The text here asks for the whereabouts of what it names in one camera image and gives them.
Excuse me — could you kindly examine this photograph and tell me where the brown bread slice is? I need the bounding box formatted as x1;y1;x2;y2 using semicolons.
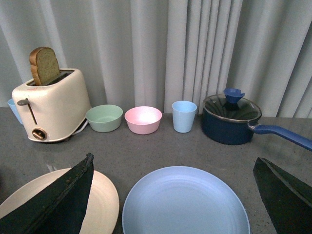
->
29;47;60;86

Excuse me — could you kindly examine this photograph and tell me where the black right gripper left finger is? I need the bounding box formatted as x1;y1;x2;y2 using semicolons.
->
0;153;94;234

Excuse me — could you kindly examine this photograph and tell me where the dark blue saucepan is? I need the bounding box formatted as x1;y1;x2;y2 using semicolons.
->
201;108;312;151

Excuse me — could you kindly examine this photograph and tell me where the cream plate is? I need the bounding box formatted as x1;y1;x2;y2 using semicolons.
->
0;168;119;234

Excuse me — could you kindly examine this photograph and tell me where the light blue cup behind toaster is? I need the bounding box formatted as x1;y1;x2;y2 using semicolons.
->
7;98;23;125

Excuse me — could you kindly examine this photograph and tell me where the white toaster power cord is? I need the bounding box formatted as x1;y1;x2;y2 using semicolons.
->
70;119;90;136

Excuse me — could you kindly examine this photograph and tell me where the pink bowl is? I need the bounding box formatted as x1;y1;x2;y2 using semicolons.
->
124;106;162;135

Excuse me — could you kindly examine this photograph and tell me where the glass lid with blue knob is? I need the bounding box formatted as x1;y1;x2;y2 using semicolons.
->
203;88;262;123

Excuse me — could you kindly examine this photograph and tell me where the light blue plate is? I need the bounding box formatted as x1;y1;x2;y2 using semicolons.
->
122;166;251;234

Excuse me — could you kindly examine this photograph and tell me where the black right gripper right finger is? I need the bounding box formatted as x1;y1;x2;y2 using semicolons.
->
253;157;312;234

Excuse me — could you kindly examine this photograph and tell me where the green bowl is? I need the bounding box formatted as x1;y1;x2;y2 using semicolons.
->
86;104;123;133

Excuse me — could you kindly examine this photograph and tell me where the grey curtain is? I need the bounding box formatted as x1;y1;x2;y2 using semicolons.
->
0;0;312;118

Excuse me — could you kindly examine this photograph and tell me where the cream toaster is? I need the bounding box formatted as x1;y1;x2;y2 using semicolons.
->
12;68;91;142

